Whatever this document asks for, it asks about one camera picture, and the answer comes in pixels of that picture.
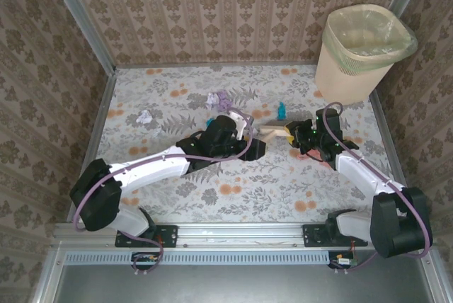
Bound translucent green bin liner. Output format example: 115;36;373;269
321;4;419;70

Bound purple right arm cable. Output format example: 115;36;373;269
322;101;435;275

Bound pink plastic dustpan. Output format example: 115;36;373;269
295;149;336;171

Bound aluminium table edge rail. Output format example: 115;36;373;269
67;69;117;226
369;89;419;222

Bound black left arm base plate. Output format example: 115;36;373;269
114;224;178;248

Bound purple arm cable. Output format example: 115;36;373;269
72;105;256;275
322;101;435;275

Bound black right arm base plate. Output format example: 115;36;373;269
302;224;369;248

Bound grey metal shelf panel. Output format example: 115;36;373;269
52;263;436;303

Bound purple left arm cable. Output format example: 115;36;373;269
72;105;256;275

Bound aluminium mounting rail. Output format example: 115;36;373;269
52;222;440;249

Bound cream plastic waste bin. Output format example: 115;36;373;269
314;4;418;106

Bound floral patterned table cover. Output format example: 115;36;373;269
78;64;408;224

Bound purple paper scrap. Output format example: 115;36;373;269
216;90;234;112

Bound small electronics board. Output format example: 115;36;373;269
328;251;355;270
131;251;161;271

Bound cream hand brush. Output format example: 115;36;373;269
259;120;288;144

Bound grey slotted cable duct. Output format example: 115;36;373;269
64;249;355;265

